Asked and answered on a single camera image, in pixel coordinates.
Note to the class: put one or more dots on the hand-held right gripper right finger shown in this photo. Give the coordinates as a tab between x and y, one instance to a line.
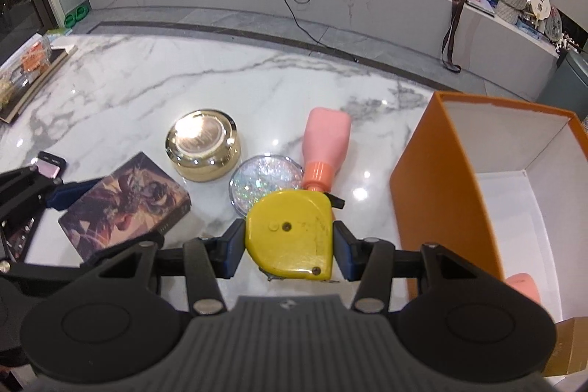
344	249

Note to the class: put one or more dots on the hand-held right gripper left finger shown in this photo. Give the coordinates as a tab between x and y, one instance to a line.
234	247

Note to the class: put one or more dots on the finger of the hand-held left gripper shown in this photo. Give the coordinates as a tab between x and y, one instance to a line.
69	194

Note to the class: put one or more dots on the dark printed card box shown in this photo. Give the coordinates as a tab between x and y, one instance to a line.
124	203

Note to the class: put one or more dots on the yellow tape measure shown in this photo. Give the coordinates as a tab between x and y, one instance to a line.
289	236

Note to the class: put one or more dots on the glitter round compact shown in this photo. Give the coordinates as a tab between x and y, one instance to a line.
262	180

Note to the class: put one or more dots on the orange storage box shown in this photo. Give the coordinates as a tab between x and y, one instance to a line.
436	190

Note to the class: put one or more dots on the pink bottle orange cap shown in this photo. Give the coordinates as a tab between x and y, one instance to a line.
326	135

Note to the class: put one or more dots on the brown cardboard box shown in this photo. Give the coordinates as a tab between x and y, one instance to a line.
569	346

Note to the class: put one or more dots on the gold round tin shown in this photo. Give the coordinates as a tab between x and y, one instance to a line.
202	139

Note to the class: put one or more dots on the wooden tray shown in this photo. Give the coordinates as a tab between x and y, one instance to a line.
46	75

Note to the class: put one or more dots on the clear snack jar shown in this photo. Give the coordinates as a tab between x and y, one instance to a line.
9	86

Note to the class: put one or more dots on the clear jar orange label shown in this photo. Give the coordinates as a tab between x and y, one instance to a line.
36	59

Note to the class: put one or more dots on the green slipper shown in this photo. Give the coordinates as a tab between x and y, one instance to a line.
81	12
69	21

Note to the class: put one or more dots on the white open notebook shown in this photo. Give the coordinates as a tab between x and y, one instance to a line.
480	5

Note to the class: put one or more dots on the grey trash bin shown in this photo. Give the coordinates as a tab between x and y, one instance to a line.
574	84

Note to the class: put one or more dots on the blue white flat box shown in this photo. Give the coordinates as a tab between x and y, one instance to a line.
530	26

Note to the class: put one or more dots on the decorative plate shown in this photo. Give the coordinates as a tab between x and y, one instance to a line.
553	24

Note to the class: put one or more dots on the round paper fan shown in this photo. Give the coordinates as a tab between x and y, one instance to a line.
540	4

